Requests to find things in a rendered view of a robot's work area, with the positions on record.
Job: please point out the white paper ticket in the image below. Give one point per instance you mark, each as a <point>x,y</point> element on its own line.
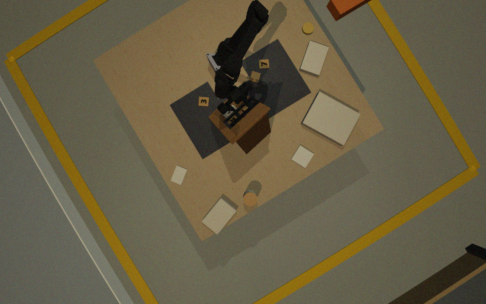
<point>229,112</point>

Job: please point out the yellow round disc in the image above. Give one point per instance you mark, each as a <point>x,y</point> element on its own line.
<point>307,28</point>

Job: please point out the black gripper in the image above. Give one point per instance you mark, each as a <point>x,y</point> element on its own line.
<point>225,107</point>

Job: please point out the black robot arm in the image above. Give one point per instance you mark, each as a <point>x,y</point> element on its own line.
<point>231,51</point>

